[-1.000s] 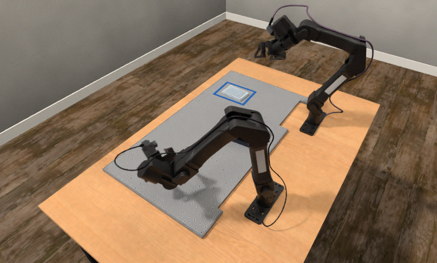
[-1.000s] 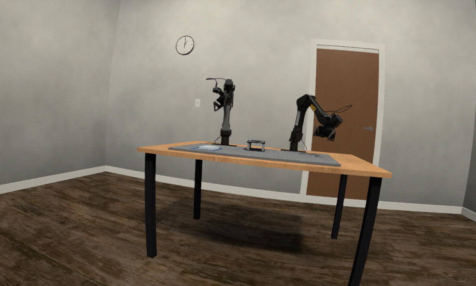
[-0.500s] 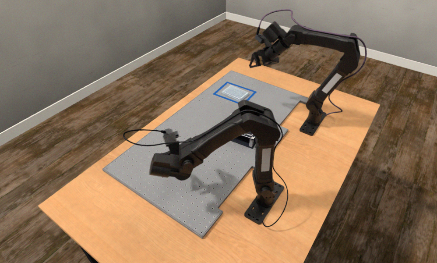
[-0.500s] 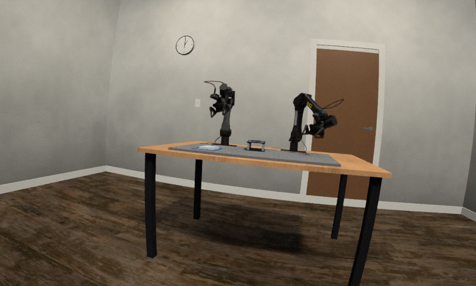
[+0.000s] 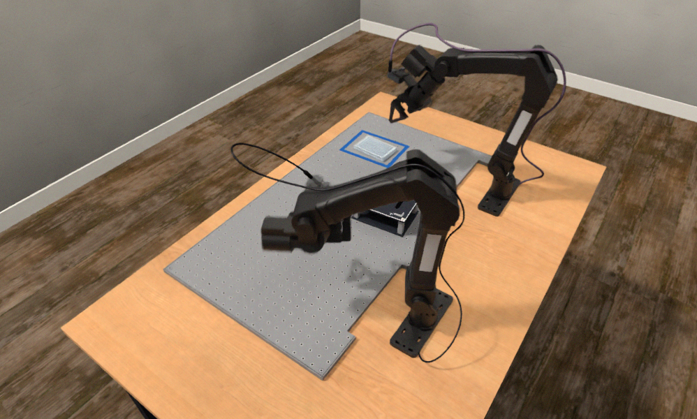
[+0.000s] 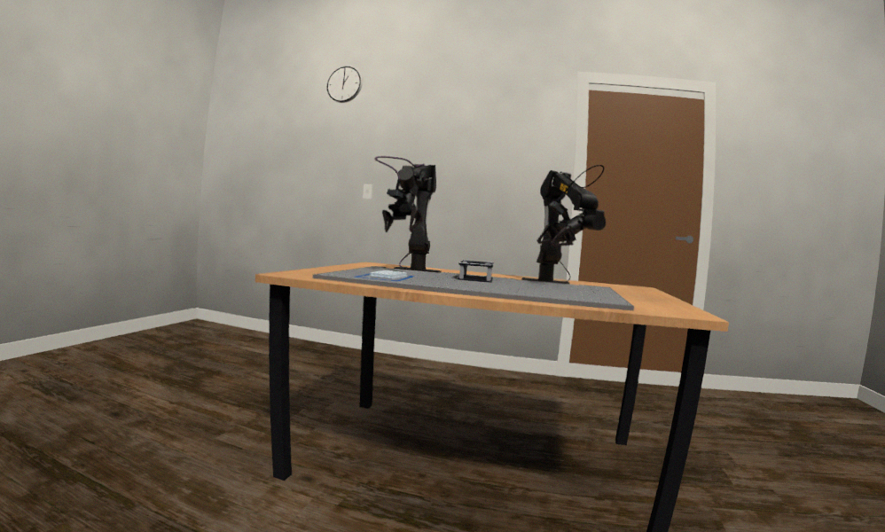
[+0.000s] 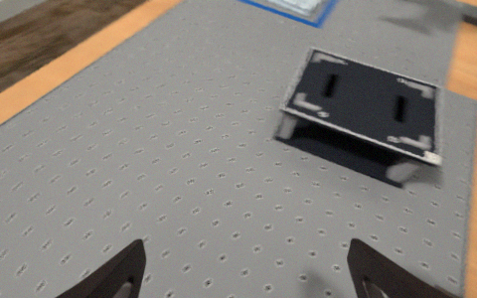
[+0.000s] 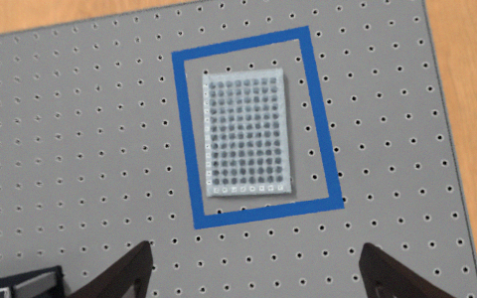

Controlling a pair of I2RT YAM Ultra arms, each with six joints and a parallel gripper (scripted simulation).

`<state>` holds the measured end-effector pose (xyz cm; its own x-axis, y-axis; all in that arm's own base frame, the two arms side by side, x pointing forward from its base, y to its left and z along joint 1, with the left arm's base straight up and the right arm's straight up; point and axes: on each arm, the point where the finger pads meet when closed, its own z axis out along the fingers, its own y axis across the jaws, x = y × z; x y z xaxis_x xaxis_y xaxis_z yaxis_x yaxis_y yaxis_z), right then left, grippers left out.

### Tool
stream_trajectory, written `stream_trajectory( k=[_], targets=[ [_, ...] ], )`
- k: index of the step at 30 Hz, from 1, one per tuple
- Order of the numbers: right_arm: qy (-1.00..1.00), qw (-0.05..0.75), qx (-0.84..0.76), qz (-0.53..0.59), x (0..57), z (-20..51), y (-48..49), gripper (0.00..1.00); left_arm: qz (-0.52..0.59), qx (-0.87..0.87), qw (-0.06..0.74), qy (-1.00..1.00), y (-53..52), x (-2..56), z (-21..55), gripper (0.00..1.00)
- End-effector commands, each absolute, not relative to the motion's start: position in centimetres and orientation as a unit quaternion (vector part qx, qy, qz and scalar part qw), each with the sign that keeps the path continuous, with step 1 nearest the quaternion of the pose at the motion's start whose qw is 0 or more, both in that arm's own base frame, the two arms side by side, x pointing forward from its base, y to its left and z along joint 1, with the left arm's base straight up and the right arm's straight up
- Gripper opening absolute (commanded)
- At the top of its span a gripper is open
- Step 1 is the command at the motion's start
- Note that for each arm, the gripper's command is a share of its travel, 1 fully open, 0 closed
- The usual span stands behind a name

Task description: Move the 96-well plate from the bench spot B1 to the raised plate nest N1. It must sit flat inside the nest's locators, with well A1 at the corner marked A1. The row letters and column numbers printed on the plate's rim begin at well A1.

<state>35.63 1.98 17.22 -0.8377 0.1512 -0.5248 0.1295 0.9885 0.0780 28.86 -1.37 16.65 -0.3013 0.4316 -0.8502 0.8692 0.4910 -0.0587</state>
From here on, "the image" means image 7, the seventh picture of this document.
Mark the grey perforated base plate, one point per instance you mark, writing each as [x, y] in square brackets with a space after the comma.
[164, 137]

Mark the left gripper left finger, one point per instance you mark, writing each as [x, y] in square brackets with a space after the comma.
[119, 277]

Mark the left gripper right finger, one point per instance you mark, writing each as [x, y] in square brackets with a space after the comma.
[372, 272]

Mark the blue tape rectangle outline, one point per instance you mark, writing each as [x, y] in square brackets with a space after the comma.
[314, 22]

